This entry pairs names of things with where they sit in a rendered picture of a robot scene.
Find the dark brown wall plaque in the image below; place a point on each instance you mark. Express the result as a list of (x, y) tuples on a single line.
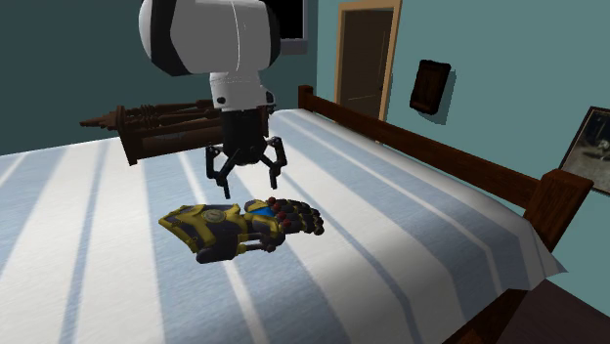
[(429, 86)]

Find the brown wooden spindle rack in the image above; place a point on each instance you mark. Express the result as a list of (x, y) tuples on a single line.
[(162, 136)]

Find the yellow and black gauntlet glove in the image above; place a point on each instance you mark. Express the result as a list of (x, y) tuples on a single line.
[(224, 231)]

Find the brown door with tan frame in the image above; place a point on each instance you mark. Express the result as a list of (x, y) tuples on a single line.
[(364, 62)]

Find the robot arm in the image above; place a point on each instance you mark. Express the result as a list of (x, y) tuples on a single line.
[(209, 33)]

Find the bed with striped cover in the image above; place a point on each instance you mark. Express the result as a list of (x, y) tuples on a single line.
[(362, 238)]

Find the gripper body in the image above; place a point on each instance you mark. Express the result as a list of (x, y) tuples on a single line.
[(243, 136)]

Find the dark framed wall picture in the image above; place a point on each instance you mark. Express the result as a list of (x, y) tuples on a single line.
[(588, 150)]

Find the dark window with grey frame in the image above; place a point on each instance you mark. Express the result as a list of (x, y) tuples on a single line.
[(291, 24)]

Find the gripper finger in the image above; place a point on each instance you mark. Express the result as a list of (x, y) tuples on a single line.
[(215, 170), (278, 164)]

